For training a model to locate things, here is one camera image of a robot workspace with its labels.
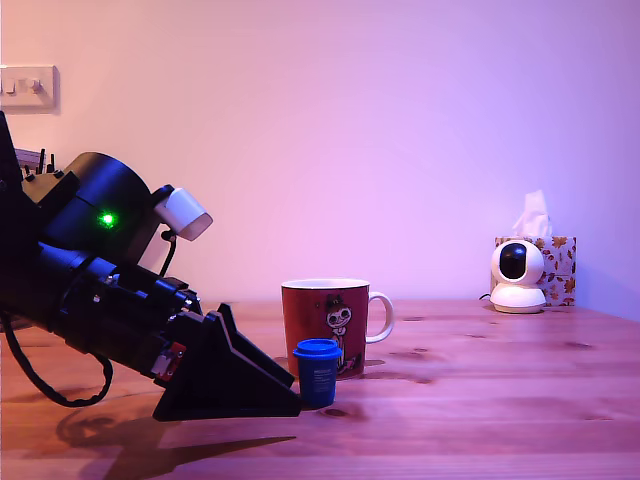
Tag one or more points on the blue coffee capsule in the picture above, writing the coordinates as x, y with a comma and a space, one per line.
317, 380

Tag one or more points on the red cartoon print mug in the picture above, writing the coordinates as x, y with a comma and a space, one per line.
310, 325

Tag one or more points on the white tissue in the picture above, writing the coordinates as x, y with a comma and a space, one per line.
532, 215

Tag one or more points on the leaf print tissue box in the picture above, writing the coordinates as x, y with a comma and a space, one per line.
562, 270

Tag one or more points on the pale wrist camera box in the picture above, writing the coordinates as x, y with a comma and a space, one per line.
185, 215

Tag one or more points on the white wall light switch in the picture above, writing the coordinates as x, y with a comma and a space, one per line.
30, 90

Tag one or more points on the small white round camera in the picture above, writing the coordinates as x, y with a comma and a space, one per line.
517, 295

